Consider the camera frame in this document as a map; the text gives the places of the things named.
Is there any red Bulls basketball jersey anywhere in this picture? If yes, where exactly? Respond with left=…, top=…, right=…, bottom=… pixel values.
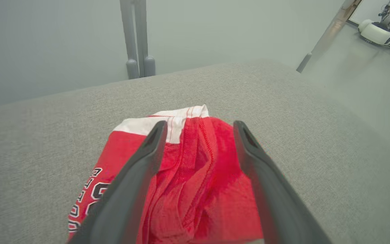
left=67, top=104, right=265, bottom=244

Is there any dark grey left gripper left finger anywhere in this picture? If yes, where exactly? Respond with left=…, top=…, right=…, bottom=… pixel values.
left=68, top=120, right=168, bottom=244

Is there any grey partition post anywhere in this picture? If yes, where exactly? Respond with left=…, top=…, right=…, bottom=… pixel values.
left=120, top=0, right=139, bottom=80
left=134, top=0, right=156, bottom=78

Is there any slanted grey metal pole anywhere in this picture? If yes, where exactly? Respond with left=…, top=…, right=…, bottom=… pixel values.
left=296, top=0, right=363, bottom=73

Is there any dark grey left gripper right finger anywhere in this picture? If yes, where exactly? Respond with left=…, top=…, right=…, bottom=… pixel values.
left=233, top=120, right=332, bottom=244

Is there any white wheeled robot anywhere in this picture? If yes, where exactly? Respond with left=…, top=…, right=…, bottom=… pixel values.
left=357, top=0, right=390, bottom=51

